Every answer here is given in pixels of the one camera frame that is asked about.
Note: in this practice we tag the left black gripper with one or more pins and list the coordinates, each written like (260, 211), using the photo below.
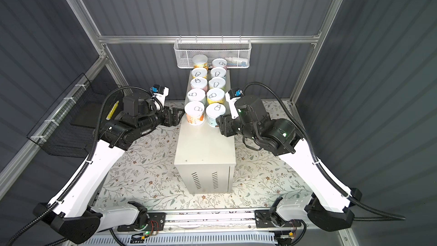
(175, 119)

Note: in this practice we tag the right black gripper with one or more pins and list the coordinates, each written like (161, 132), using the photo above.
(223, 123)

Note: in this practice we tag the teal label can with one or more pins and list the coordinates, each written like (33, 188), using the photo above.
(197, 94)

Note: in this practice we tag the pink label can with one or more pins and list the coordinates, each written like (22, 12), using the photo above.
(220, 62)
(199, 83)

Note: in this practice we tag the yellow label can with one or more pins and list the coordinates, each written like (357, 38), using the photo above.
(199, 72)

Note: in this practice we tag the green orange label can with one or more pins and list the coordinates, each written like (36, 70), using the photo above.
(200, 61)

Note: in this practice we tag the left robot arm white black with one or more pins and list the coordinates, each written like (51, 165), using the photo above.
(68, 212)

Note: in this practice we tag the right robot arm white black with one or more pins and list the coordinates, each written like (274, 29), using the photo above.
(332, 206)

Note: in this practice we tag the white metal cabinet counter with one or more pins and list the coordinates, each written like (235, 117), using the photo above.
(204, 158)

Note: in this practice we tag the floral patterned mat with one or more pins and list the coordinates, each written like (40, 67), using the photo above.
(146, 174)

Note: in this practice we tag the tubes in white basket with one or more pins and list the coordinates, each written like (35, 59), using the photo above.
(237, 62)

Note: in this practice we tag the white wire mesh basket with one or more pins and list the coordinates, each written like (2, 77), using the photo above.
(185, 50)

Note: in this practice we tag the black wire wall basket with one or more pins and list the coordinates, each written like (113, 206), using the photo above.
(67, 128)

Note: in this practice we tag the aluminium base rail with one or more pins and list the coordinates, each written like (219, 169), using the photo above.
(226, 227)

